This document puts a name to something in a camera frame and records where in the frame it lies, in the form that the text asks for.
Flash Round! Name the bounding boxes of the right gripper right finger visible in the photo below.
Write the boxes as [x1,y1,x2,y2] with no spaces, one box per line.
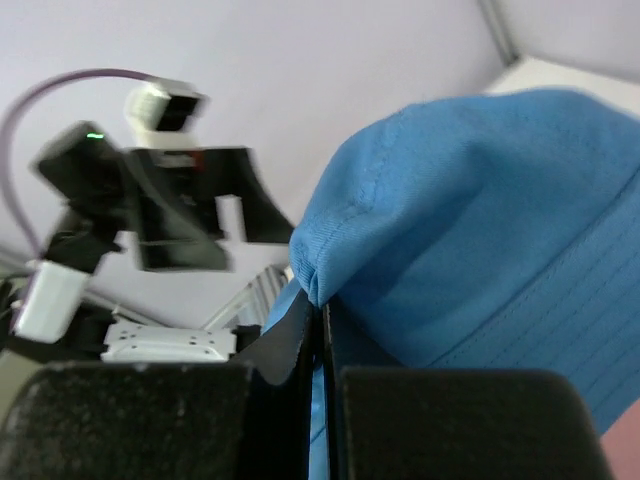
[322,302,612,480]

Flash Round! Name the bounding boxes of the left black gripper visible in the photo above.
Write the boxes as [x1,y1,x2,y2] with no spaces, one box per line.
[34,121,293,272]

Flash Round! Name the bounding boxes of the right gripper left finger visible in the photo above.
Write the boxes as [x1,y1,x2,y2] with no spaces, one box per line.
[1,294,315,479]

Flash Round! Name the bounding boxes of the blue bucket hat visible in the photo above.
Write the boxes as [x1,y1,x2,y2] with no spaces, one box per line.
[268,90,639,439]

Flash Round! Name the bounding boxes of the pink bucket hat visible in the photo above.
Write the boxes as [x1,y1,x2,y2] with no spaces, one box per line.
[601,400,640,480]

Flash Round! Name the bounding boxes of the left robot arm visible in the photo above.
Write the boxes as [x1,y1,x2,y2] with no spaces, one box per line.
[10,121,292,363]

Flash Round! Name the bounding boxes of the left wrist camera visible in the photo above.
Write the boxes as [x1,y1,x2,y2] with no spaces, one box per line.
[124,78,209,150]

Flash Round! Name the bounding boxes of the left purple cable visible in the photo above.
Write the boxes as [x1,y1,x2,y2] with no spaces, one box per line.
[0,67,161,261]

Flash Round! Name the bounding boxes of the right aluminium frame post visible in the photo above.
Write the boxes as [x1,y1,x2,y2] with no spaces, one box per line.
[477,0,520,67]

